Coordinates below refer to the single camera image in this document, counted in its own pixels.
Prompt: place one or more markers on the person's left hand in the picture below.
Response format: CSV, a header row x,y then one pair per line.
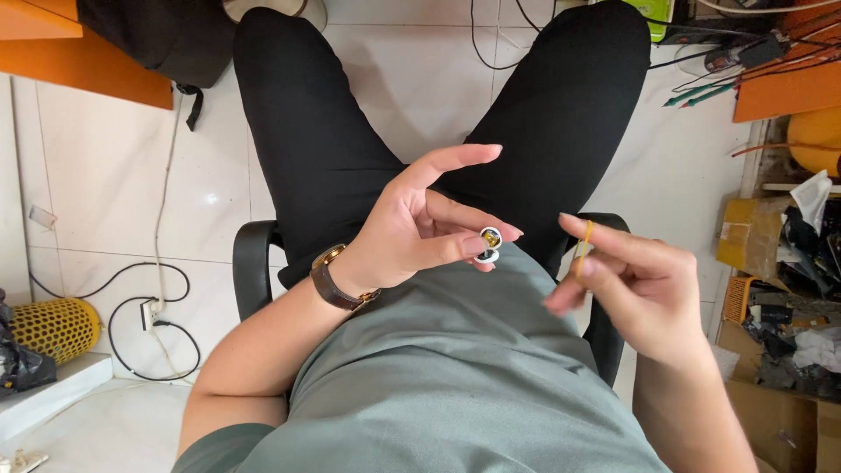
x,y
394,230

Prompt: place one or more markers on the person's right hand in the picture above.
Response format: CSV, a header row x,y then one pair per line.
x,y
657,295

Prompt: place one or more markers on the person's right fingers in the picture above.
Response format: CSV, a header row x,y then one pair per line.
x,y
614,240

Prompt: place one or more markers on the yellow rubber band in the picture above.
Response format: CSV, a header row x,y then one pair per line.
x,y
586,240

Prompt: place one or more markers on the small brown cardboard box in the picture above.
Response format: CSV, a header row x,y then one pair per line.
x,y
749,236

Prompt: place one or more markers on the orange plastic basket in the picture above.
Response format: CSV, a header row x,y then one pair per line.
x,y
739,299

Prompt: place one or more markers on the carton of mixed clutter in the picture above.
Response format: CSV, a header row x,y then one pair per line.
x,y
788,368

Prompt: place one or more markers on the grey-green shirt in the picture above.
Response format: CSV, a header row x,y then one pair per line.
x,y
447,381

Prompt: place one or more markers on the green plastic packet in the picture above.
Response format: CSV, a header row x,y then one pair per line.
x,y
650,16

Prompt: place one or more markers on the yellow round helmet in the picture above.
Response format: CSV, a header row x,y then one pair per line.
x,y
818,138

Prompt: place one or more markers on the brown leather wristwatch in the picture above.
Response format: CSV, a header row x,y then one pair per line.
x,y
332,289

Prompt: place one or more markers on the black trousers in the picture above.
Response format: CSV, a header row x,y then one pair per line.
x,y
315,144

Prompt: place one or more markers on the black office chair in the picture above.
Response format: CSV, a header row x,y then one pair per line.
x,y
253,263

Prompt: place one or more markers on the white fan base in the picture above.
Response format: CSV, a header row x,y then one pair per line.
x,y
309,12

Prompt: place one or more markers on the white power socket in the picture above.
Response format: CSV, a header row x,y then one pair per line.
x,y
150,314

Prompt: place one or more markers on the orange wooden desk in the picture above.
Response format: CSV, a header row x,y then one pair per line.
x,y
79,66

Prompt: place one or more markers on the yellow perforated cylinder basket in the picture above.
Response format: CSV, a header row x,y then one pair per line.
x,y
56,328

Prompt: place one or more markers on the small clear plastic piece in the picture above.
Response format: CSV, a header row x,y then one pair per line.
x,y
42,217

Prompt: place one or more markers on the white flat board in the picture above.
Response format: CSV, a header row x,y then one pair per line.
x,y
52,394

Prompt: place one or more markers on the black plastic bag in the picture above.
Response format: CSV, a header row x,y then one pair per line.
x,y
23,364

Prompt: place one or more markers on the white plastic scrap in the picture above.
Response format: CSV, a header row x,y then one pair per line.
x,y
23,461

